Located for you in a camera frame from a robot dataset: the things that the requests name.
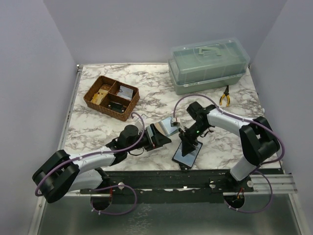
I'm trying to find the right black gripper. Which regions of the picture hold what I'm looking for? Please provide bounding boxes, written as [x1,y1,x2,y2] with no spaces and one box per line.
[179,121,210,157]

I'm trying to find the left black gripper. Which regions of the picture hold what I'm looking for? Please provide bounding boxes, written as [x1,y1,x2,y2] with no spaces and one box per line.
[126,124,171,152]

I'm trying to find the black leather card holder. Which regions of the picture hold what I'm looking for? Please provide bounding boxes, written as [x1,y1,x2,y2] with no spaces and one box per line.
[172,142,203,171]

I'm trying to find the white VIP card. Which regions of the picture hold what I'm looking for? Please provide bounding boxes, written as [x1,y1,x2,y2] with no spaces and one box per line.
[117,86,134,100]

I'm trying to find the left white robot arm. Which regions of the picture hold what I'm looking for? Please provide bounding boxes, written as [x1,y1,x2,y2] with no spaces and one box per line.
[32,124,171,203]

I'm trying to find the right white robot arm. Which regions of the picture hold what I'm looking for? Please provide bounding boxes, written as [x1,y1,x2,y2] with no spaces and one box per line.
[179,102,280,192]

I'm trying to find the gold cards in basket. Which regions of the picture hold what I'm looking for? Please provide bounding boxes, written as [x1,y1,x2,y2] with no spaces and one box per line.
[91,89,108,105]

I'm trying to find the black item in basket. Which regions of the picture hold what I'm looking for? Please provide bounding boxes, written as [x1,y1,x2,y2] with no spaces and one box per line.
[108,102,126,114]

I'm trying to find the brown woven divided basket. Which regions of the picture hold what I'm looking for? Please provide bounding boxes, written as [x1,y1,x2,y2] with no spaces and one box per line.
[83,75,140,121]

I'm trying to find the green plastic storage box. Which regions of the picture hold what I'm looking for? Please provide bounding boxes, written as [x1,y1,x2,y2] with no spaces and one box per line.
[168,38,250,95]

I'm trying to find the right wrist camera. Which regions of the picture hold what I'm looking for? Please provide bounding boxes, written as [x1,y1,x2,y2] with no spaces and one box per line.
[171,117,183,129]

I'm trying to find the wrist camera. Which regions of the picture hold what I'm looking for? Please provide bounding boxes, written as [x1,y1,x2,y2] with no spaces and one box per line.
[134,114,147,133]
[171,117,183,129]

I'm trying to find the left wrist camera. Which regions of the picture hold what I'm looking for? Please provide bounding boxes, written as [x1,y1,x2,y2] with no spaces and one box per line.
[134,114,147,133]

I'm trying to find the black metal base rail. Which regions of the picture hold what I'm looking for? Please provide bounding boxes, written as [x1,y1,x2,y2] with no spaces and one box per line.
[45,168,253,204]

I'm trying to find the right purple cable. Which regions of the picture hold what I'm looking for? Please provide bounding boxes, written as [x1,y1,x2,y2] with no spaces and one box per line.
[173,94,286,213]

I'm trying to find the purple cable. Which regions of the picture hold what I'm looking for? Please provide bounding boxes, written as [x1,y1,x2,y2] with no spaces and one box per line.
[173,94,286,213]
[35,112,145,216]

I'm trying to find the yellow handled pliers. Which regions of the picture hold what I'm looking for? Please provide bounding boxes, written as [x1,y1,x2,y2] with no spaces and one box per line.
[219,85,230,107]

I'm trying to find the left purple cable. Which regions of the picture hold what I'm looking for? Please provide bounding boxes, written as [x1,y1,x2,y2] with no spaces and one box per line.
[35,112,145,216]

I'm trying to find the aluminium frame rail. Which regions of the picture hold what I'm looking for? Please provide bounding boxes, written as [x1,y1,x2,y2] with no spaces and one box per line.
[57,65,84,150]

